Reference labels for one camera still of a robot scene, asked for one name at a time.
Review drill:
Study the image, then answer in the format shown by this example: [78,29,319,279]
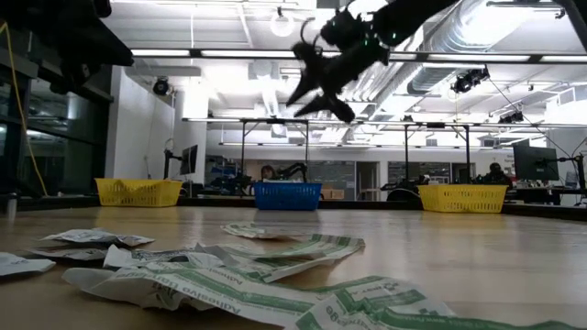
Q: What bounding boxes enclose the black glass partition frame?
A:
[0,45,115,198]

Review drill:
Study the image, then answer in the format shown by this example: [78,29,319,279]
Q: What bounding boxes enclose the white dark-print wipe packet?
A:
[39,227,156,248]
[101,244,225,270]
[0,250,57,277]
[26,246,110,262]

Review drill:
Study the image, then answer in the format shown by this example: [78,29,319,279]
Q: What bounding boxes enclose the black ceiling spotlights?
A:
[498,111,525,126]
[450,67,491,95]

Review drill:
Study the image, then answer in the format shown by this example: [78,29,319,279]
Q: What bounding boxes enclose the black computer monitor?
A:
[512,145,560,182]

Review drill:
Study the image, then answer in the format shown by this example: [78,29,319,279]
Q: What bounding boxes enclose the brown cardboard box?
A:
[322,182,346,201]

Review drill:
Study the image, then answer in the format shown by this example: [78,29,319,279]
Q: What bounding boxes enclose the black metal rig frame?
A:
[238,117,473,190]

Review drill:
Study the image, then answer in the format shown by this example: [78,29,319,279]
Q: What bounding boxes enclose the black hanging dome camera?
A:
[152,76,172,97]

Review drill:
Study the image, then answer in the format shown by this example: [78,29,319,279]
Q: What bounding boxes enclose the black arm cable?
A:
[299,16,323,48]

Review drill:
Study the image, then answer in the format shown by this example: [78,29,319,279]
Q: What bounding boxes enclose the black wall monitor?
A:
[179,144,199,176]

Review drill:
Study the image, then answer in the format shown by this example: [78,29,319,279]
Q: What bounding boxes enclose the green striped bandage wrapper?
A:
[283,274,587,330]
[196,245,343,283]
[270,233,367,261]
[61,263,331,326]
[220,221,317,241]

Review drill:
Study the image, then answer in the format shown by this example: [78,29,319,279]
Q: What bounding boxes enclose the blue plastic basket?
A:
[252,180,324,213]

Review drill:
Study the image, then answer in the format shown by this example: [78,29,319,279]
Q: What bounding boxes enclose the white ring ceiling light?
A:
[269,11,296,39]

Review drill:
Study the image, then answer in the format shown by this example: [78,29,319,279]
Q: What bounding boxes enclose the yellow plastic basket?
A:
[416,183,508,215]
[94,177,185,208]

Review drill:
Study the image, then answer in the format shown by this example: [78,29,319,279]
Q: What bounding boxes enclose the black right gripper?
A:
[285,39,392,125]

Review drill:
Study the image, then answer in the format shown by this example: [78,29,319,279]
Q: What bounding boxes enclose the silver ceiling duct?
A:
[348,0,570,107]

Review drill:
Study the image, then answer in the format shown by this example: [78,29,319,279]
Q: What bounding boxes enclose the long ceiling light rail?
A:
[130,47,587,65]

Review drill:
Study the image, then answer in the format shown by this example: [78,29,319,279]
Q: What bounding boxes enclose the yellow hanging cable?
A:
[0,21,50,198]

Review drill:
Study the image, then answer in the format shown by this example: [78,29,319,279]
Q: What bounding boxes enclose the black office chair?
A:
[386,188,421,204]

